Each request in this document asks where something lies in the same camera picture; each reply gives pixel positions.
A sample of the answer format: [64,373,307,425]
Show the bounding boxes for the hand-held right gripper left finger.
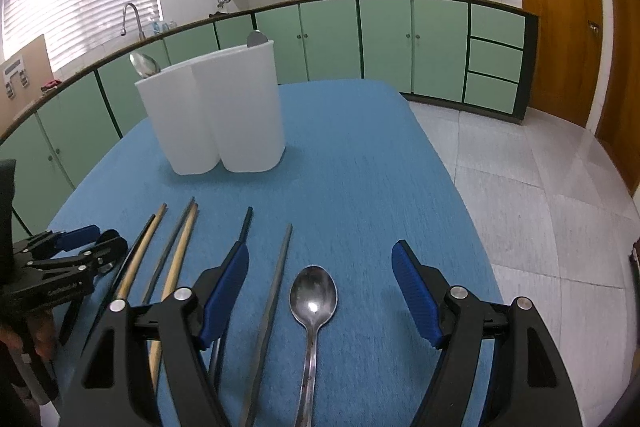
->
[60,243,251,427]

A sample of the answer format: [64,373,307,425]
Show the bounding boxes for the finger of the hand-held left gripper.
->
[27,232,128,280]
[12,225,101,258]

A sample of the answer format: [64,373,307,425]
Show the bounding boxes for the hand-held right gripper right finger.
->
[391,239,583,427]

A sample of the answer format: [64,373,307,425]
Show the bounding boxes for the wooden chopstick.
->
[114,203,169,305]
[148,204,200,393]

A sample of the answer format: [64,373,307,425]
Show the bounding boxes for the grey metal chopstick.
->
[141,197,196,307]
[237,223,294,427]

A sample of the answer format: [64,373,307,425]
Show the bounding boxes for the black chopstick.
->
[207,206,254,395]

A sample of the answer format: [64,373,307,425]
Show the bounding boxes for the white utensil holder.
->
[134,39,287,175]

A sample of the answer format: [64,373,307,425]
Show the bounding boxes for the person's left hand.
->
[0,309,57,360]

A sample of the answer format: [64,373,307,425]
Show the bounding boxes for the blue tablecloth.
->
[45,79,506,427]

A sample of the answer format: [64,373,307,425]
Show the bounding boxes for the green drawer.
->
[470,3,527,50]
[467,38,523,82]
[464,72,520,115]

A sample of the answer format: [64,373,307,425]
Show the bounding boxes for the metal kitchen faucet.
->
[121,3,147,40]

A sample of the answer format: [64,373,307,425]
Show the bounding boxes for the green base cabinets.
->
[0,0,538,238]

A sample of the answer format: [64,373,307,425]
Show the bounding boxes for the wooden door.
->
[595,0,640,192]
[510,0,603,128]

